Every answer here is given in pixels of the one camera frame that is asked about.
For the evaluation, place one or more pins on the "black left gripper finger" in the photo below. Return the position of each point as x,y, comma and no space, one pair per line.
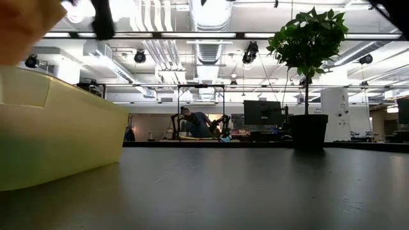
103,22

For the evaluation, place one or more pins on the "orange microfiber towel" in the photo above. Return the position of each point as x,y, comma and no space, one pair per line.
25,28

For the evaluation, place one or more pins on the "black overhead crossbar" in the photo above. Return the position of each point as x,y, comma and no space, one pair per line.
198,35

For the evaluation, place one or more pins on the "translucent green plastic bin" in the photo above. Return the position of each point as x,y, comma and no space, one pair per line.
57,137

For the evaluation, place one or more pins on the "person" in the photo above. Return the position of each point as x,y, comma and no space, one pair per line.
198,124

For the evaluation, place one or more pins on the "black computer monitor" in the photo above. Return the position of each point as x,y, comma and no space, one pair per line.
262,111

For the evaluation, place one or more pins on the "green plant in black pot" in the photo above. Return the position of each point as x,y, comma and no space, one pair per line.
306,41

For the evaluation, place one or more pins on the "black ceiling camera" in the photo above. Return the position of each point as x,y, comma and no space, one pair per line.
250,52
139,57
365,59
32,61

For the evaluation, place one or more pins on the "black metal table frame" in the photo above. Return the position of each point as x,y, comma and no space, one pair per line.
255,144

